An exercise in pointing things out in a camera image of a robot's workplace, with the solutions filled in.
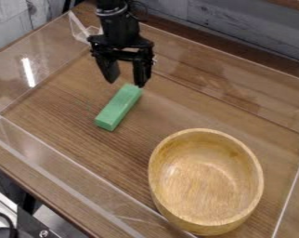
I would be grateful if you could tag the clear acrylic corner bracket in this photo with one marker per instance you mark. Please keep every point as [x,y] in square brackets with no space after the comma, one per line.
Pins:
[80,31]

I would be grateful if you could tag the green rectangular block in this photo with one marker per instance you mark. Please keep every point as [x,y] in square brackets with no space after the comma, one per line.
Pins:
[117,107]

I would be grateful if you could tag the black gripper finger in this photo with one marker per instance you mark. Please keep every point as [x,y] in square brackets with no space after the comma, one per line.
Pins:
[109,68]
[141,67]

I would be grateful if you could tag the clear acrylic barrier wall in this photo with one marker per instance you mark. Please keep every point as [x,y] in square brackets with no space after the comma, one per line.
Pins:
[88,172]

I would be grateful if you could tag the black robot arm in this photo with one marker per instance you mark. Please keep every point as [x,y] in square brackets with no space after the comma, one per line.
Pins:
[111,8]

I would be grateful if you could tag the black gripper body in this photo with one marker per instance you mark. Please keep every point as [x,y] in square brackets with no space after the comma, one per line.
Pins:
[120,42]

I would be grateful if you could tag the brown wooden bowl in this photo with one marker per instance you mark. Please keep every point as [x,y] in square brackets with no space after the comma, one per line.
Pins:
[206,181]

